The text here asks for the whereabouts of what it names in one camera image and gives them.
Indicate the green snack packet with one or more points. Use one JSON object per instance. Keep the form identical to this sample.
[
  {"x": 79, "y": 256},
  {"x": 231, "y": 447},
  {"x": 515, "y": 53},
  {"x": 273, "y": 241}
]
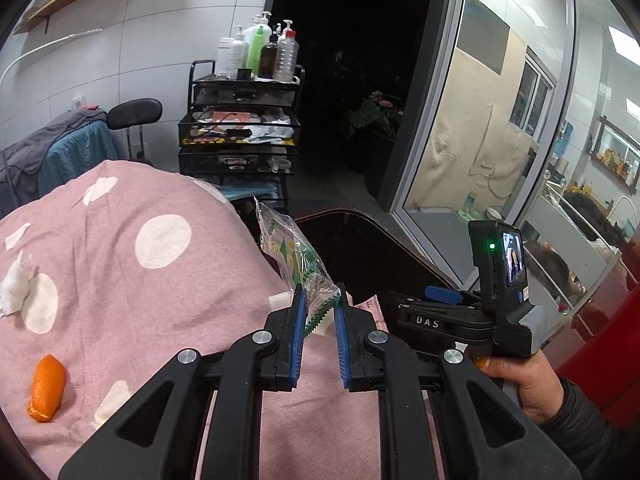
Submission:
[{"x": 290, "y": 255}]

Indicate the black stool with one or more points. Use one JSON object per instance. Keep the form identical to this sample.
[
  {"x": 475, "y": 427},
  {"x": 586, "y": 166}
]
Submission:
[{"x": 135, "y": 110}]

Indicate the pink polka dot blanket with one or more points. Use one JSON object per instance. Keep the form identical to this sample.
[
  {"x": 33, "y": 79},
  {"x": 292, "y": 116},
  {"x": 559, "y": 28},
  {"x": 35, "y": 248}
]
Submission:
[{"x": 125, "y": 310}]

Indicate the orange peel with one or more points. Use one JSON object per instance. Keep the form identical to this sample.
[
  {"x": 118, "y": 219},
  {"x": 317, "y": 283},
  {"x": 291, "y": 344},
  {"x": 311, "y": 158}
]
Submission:
[{"x": 47, "y": 390}]

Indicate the ceiling light panel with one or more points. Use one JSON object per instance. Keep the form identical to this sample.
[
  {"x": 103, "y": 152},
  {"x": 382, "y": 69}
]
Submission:
[{"x": 625, "y": 45}]

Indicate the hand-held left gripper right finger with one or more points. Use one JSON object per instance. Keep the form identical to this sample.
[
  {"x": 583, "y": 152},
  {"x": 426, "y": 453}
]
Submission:
[{"x": 341, "y": 350}]

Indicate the grey blanket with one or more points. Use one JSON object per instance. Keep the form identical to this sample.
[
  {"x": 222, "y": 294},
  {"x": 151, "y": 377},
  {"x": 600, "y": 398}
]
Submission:
[{"x": 30, "y": 150}]

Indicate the white tissue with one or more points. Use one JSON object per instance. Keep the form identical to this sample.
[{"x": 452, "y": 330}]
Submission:
[{"x": 15, "y": 290}]

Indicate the brown pump bottle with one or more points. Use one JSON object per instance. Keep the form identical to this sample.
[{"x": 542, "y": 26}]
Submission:
[{"x": 269, "y": 57}]

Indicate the pink packet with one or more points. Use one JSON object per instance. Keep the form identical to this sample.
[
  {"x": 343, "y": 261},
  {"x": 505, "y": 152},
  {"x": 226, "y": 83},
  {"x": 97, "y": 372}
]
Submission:
[{"x": 370, "y": 310}]

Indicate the person's right forearm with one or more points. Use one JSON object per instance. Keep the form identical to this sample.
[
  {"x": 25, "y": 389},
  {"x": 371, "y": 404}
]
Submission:
[{"x": 585, "y": 440}]

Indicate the potted plant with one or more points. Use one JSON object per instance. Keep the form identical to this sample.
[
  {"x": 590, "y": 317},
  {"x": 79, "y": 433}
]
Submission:
[{"x": 375, "y": 112}]

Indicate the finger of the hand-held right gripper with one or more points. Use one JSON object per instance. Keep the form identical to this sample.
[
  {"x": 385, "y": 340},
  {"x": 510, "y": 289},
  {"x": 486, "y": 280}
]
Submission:
[{"x": 442, "y": 294}]

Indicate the wooden framed wall shelf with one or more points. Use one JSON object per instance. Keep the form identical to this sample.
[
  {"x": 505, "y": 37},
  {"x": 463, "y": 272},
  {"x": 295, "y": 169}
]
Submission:
[{"x": 615, "y": 155}]

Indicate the black mesh trolley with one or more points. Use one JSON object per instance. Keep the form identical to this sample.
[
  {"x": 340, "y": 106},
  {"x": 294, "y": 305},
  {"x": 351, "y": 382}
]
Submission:
[{"x": 235, "y": 162}]

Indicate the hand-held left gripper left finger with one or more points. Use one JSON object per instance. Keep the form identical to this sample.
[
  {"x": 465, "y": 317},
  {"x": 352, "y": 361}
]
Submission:
[{"x": 298, "y": 340}]

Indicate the glass door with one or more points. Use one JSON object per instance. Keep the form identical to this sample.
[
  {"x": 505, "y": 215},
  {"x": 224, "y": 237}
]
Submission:
[{"x": 475, "y": 110}]

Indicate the white pump bottle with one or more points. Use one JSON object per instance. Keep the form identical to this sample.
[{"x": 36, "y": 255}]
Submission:
[{"x": 260, "y": 19}]

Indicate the person's right hand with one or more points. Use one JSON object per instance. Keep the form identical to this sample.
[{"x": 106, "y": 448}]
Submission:
[{"x": 530, "y": 385}]

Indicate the white wall socket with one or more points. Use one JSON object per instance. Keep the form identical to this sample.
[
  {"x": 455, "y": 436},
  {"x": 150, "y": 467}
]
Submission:
[{"x": 80, "y": 102}]

